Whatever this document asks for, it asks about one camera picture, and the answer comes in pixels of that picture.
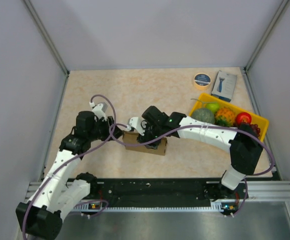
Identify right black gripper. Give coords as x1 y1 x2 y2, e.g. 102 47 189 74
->
137 122 164 150

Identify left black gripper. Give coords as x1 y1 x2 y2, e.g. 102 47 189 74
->
88 116 124 142

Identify brown cardboard box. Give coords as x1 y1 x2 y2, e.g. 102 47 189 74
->
122 132 168 156

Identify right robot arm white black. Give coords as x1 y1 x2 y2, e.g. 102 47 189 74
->
129 105 263 198

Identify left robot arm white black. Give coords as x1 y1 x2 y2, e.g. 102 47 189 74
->
15 110 123 240

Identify blue razor retail box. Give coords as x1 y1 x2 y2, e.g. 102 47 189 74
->
211 70 238 103

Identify green round melon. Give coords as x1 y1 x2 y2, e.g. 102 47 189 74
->
191 108 215 124

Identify yellow plastic bin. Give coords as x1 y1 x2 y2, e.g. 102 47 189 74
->
189 93 269 142

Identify green apple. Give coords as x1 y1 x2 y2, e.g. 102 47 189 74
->
205 102 220 114

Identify yellow masking tape roll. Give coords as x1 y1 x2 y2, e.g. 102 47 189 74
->
193 73 211 91

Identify toy pineapple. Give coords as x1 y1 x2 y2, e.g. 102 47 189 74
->
214 107 236 127

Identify red tomato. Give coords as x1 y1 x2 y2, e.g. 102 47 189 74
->
235 112 252 125

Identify purple grapes bunch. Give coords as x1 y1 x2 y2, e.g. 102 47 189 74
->
250 124 261 138

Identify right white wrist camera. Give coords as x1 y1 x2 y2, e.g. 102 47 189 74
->
126 117 145 136

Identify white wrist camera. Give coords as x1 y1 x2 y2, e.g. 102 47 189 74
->
89 101 108 122
126 117 145 136

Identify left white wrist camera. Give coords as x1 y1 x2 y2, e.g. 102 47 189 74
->
89 101 108 122

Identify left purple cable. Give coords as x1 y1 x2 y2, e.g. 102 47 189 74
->
21 94 117 240

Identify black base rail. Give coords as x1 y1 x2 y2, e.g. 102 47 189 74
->
69 177 248 208

